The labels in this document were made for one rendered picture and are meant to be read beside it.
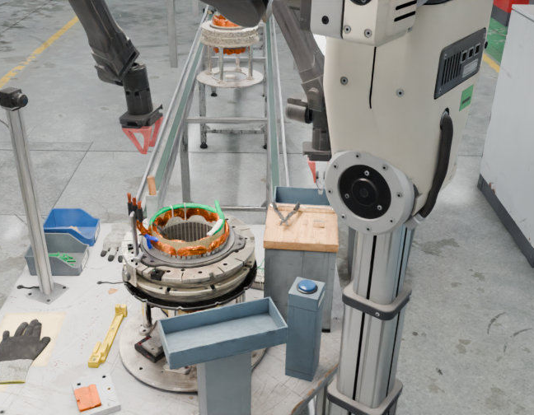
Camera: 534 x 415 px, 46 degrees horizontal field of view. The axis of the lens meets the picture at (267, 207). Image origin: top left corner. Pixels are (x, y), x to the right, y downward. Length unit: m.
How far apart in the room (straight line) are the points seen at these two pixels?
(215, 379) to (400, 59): 0.77
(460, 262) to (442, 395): 1.04
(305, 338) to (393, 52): 0.82
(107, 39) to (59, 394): 0.84
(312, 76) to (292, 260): 0.47
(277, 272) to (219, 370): 0.39
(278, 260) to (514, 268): 2.22
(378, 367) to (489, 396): 1.57
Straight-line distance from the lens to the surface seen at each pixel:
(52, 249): 2.13
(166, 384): 1.58
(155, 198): 1.55
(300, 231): 1.62
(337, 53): 0.94
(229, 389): 1.39
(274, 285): 1.66
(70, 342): 1.77
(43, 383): 1.67
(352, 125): 0.98
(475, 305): 3.30
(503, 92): 4.12
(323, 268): 1.62
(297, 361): 1.57
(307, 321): 1.49
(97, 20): 1.27
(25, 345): 1.76
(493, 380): 2.91
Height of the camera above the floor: 1.90
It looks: 29 degrees down
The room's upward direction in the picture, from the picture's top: 1 degrees clockwise
